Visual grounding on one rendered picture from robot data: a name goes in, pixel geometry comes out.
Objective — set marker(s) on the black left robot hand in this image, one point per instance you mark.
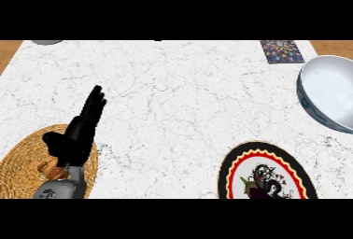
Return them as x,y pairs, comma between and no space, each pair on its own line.
78,137

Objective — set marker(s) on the purple eggplant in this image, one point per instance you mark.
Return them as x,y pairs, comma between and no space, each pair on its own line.
258,193

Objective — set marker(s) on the round wicker placemat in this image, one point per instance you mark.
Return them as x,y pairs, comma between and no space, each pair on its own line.
20,168

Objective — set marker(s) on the blue patterned box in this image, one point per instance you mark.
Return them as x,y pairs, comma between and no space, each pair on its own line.
280,51

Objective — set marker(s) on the grey round object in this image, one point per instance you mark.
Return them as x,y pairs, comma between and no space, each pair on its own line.
45,42

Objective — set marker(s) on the black red rimmed plate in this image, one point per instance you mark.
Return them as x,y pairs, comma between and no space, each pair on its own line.
294,174

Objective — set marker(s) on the brown bread roll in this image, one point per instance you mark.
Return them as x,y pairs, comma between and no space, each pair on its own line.
53,172

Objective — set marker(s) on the white blue bowl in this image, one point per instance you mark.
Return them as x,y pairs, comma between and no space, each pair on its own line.
328,90

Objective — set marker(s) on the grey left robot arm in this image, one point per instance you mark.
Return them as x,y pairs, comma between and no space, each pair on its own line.
59,186

